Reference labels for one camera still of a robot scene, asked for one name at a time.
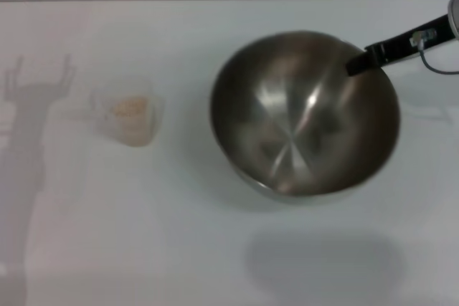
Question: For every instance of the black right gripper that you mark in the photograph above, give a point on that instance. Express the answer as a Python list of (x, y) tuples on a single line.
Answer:
[(405, 42)]

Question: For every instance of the stainless steel mixing bowl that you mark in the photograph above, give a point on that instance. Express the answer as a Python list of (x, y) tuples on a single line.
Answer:
[(297, 123)]

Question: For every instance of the white rice grains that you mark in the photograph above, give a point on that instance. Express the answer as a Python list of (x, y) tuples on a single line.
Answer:
[(131, 110)]

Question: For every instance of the clear plastic measuring cup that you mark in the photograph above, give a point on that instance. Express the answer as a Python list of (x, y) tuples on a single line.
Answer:
[(105, 119)]

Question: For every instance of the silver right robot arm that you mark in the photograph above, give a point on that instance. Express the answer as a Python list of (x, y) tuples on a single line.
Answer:
[(454, 15)]

